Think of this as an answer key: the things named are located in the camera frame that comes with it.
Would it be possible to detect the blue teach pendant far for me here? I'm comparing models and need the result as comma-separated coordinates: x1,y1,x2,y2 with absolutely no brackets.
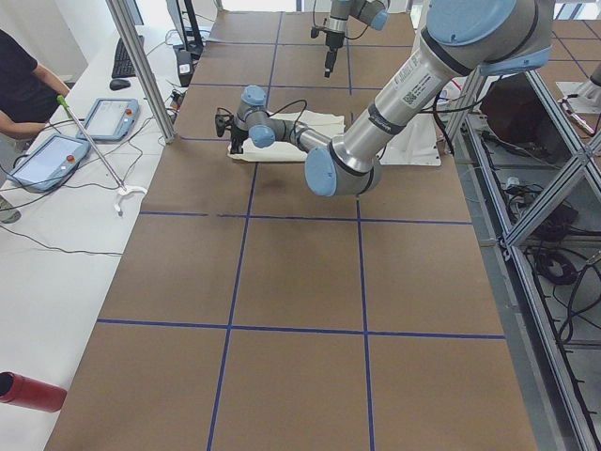
83,98,140,142

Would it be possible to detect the black computer mouse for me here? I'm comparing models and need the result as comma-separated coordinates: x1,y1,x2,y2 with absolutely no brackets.
109,79,131,91

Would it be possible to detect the red water bottle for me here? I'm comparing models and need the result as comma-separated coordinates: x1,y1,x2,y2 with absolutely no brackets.
1,371,67,412

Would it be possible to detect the black power adapter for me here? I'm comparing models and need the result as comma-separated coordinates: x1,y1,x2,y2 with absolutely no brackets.
176,49,194,87

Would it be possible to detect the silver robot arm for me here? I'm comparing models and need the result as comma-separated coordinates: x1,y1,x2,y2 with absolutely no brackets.
311,0,390,78
215,1,554,196

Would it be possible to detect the cream long-sleeve cat shirt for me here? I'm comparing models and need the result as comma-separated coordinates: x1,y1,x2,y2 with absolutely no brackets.
228,110,345,163

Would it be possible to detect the blue teach pendant near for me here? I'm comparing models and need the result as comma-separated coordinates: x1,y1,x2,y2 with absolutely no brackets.
8,133,90,193

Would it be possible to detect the black keyboard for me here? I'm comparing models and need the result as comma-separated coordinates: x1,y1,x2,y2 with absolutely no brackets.
112,39,135,79

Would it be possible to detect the blue teach pendant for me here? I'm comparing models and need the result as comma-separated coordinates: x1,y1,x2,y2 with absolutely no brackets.
83,98,140,142
8,133,90,193

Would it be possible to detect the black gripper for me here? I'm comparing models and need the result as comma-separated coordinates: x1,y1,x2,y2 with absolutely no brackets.
230,126,246,153
324,30,345,78

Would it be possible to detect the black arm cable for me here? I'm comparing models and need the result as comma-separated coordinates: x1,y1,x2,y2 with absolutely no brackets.
265,99,311,142

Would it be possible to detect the white side table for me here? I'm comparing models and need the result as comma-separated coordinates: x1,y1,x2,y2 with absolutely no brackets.
0,23,189,405

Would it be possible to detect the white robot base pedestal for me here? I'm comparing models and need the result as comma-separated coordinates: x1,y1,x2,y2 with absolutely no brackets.
380,115,441,166

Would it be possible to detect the silver reacher grabber stick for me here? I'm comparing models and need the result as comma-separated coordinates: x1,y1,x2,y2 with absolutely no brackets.
57,95,147,217

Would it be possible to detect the aluminium frame post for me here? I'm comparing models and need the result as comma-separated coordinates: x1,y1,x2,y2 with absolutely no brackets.
106,0,176,144

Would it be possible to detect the person in black shirt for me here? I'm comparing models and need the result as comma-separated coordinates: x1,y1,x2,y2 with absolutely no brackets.
1,30,70,140

